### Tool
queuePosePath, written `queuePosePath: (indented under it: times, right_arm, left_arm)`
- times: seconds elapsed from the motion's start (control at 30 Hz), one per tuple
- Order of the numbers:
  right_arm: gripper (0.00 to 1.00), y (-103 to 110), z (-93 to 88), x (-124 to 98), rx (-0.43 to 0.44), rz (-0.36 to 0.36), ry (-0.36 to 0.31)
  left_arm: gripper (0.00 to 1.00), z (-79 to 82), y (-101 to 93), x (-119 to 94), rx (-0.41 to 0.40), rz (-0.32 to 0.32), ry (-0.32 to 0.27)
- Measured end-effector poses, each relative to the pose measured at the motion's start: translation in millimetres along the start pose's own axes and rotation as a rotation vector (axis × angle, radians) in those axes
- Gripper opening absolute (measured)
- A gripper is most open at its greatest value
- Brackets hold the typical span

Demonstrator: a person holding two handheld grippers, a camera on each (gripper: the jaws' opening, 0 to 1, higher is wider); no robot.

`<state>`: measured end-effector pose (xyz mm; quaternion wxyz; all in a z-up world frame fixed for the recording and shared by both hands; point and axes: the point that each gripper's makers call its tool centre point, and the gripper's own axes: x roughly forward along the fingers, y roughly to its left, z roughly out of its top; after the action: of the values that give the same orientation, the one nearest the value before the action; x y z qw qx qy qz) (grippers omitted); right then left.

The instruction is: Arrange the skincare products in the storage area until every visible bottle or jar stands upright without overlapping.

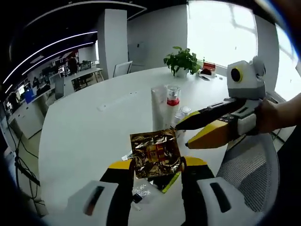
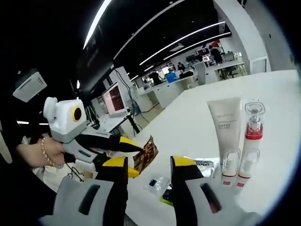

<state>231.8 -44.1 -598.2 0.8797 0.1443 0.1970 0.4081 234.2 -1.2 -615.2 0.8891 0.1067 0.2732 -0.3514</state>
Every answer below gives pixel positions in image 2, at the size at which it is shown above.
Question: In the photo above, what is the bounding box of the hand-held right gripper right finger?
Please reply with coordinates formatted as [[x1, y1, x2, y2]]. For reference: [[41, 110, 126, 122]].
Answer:
[[170, 155, 263, 226]]

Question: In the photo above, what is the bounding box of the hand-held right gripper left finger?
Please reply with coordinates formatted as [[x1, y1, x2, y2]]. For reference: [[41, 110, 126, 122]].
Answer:
[[40, 155, 129, 226]]

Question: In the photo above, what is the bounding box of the small silver skincare sachet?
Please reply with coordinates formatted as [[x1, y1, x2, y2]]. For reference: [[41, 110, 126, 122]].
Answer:
[[143, 176, 170, 193]]

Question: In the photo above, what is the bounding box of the dark green skincare sachet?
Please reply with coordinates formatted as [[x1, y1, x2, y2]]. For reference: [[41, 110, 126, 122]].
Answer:
[[159, 158, 216, 204]]

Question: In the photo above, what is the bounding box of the gold foil skincare sachet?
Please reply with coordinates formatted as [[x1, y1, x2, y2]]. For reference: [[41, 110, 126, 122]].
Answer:
[[133, 135, 158, 170]]

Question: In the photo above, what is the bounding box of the small skincare bottle red label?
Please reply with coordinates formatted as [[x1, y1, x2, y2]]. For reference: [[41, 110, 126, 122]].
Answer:
[[237, 147, 261, 190], [220, 148, 242, 187]]

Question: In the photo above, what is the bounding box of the white skincare tube grey print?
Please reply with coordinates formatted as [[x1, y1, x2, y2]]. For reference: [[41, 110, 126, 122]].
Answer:
[[206, 96, 243, 167]]

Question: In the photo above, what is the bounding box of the white skincare bottle red collar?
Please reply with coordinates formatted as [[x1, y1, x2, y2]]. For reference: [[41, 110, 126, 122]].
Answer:
[[243, 102, 267, 170]]

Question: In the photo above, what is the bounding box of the person's left hand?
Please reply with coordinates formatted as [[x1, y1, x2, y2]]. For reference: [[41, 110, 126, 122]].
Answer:
[[44, 137, 66, 168]]

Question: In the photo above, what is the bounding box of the open silver laptop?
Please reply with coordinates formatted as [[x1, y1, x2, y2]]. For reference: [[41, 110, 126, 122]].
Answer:
[[94, 81, 129, 134]]

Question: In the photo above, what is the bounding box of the white ceiling air unit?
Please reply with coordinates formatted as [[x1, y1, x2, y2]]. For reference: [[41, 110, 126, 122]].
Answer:
[[13, 70, 48, 103]]

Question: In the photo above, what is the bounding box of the person's black shirt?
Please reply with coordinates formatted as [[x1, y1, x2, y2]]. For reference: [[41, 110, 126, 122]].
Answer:
[[0, 117, 59, 212]]

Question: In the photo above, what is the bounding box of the white office desk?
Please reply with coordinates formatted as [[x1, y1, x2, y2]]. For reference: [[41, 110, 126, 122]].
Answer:
[[138, 76, 197, 111]]

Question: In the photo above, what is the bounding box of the long ceiling light strip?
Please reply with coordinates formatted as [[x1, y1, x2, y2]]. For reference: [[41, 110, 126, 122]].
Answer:
[[82, 0, 112, 50]]

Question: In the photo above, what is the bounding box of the light grey office chair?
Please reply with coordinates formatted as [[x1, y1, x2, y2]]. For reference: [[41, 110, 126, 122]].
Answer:
[[194, 61, 208, 86]]

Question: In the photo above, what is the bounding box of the white office chair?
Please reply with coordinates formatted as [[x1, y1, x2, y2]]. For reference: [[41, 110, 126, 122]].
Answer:
[[249, 57, 269, 75]]

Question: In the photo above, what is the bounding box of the beaded bracelet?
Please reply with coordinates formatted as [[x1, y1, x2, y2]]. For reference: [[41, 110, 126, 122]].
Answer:
[[40, 136, 64, 170]]

